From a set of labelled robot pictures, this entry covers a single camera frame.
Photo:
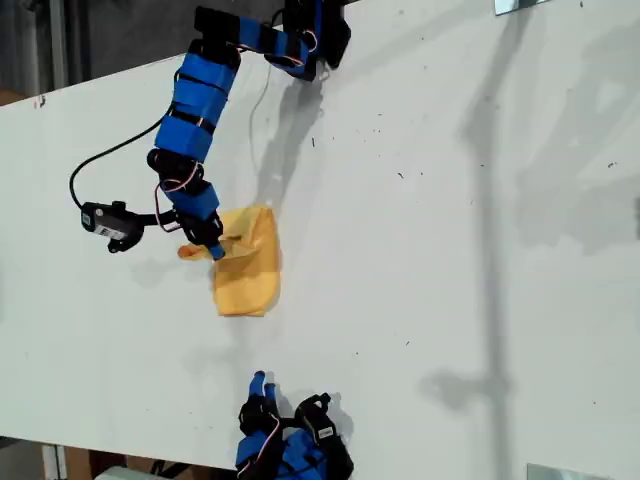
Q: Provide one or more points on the yellow square towel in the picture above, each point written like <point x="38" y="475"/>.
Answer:
<point x="250" y="280"/>

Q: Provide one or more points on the white box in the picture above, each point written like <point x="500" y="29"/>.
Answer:
<point x="122" y="474"/>

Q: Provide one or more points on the brown cardboard box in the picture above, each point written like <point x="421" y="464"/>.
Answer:
<point x="10" y="97"/>

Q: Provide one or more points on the camera black stalk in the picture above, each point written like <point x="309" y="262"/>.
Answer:
<point x="289" y="422"/>
<point x="155" y="218"/>

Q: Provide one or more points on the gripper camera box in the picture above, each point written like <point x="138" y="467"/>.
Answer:
<point x="110" y="225"/>
<point x="317" y="417"/>

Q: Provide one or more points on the grey metal post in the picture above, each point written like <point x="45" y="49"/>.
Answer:
<point x="57" y="45"/>

